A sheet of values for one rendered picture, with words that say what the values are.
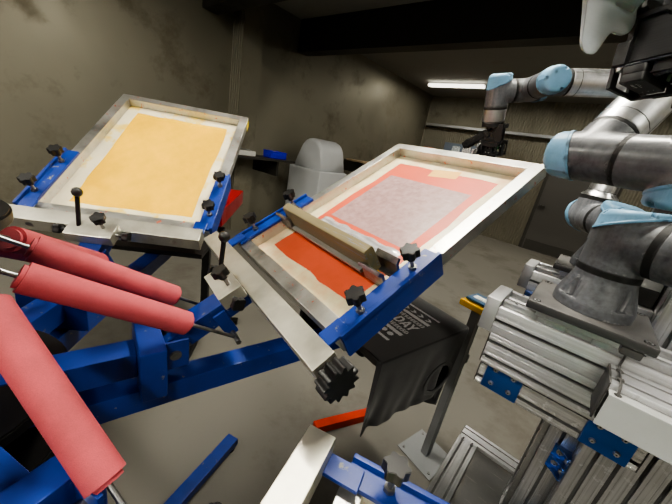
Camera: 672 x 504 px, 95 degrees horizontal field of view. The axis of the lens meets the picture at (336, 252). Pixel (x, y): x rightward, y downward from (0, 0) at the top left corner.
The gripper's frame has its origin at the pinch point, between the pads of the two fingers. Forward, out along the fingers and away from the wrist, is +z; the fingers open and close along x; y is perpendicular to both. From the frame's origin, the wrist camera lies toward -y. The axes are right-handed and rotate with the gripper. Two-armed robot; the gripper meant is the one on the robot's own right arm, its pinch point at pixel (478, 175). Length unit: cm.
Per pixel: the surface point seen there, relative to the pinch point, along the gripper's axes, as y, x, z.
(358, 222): -4, -59, 3
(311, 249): -7, -75, 8
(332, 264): 5, -76, 8
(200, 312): 1, -111, 9
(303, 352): 30, -99, 6
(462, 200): 16.3, -34.9, -2.9
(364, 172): -25.5, -37.7, -4.7
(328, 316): 22, -89, 8
